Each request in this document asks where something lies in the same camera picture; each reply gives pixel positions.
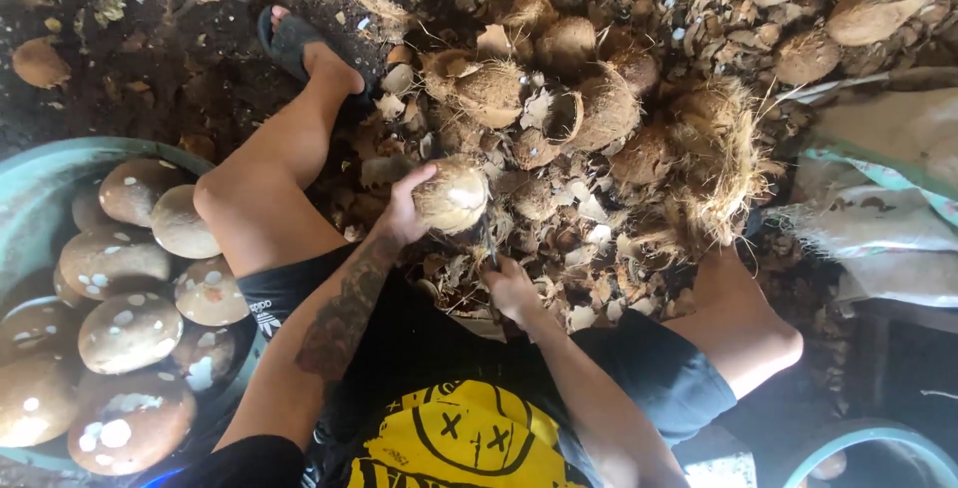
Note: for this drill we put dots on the person's left hand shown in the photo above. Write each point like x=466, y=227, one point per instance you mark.
x=397, y=218

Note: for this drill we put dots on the person's right hand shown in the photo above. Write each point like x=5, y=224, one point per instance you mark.
x=516, y=293

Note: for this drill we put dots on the person's right fingers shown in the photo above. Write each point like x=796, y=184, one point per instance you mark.
x=495, y=277

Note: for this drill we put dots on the dark metal peeling knife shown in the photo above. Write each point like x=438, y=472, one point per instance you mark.
x=489, y=242

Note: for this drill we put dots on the half peeled brown coconut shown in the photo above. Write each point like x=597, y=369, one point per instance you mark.
x=453, y=196

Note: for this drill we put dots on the black shirt with yellow print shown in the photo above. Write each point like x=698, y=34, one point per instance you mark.
x=464, y=435

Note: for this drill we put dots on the black shorts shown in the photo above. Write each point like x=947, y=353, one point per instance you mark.
x=658, y=376

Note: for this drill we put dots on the heap of coconuts and shells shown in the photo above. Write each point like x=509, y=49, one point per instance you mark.
x=614, y=99

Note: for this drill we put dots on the person's right leg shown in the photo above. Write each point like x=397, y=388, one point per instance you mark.
x=737, y=331

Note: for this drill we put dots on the person's leg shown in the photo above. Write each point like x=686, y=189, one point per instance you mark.
x=737, y=331
x=262, y=188

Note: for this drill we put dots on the person's left leg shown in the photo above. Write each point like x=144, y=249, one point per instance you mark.
x=262, y=188

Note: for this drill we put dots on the black rubber sandal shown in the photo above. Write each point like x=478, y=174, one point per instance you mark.
x=288, y=43

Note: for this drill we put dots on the pile of peeled spotted coconuts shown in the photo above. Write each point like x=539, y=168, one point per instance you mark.
x=127, y=323

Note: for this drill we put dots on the beige woven sack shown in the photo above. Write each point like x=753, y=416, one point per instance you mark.
x=883, y=211

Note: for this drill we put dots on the small green plastic tub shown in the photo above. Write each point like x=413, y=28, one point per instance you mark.
x=868, y=435

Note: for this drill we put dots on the large green plastic tub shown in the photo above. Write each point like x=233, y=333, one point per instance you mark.
x=37, y=188

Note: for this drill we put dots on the brown coconut shell piece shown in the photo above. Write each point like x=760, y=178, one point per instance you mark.
x=39, y=63

